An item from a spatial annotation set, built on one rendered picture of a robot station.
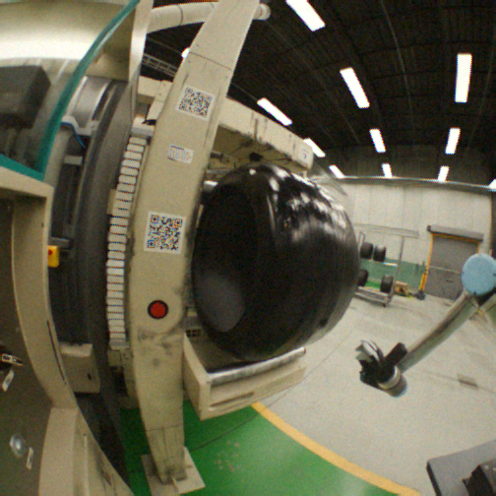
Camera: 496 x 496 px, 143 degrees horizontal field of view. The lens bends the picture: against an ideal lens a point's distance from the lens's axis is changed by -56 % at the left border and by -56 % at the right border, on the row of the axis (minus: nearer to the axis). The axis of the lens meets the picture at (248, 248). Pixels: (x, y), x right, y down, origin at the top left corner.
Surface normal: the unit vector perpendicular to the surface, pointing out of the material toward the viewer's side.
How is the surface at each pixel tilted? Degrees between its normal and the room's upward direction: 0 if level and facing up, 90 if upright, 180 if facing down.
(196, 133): 90
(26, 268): 90
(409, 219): 90
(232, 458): 0
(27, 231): 90
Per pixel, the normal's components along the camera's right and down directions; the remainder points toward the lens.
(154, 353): 0.53, 0.15
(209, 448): 0.17, -0.98
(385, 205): -0.72, -0.07
